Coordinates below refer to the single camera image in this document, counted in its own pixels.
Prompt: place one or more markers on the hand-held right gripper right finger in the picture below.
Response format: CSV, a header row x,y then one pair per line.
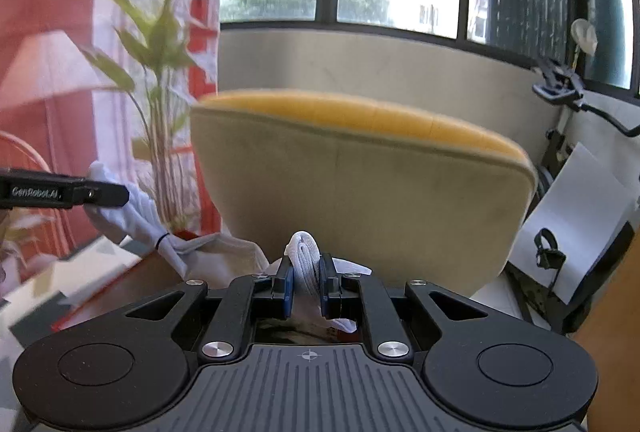
x,y
324,294

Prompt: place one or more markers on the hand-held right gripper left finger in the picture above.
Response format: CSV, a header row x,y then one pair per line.
x,y
287,294

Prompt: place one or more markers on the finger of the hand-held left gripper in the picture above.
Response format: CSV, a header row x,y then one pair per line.
x,y
105,196

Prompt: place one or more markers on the white cloth bundle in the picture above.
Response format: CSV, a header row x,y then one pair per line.
x,y
140,217

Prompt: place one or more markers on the white ribbed sock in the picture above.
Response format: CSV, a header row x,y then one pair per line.
x,y
305,257

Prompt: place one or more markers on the red cardboard box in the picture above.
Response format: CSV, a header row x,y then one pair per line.
x,y
145,277

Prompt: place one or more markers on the yellow beige armchair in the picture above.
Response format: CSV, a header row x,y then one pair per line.
x,y
375,202

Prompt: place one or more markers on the pink printed backdrop cloth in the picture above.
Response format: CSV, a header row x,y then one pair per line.
x,y
50,11

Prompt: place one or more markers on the white board sheet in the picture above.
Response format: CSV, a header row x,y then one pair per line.
x,y
575,212

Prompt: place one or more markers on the wooden door panel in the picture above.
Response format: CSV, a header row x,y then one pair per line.
x,y
615,362

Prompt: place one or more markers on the black exercise bike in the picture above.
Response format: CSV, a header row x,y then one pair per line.
x,y
555,84

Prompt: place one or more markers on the white net on stick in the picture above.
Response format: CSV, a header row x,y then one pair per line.
x,y
584,34

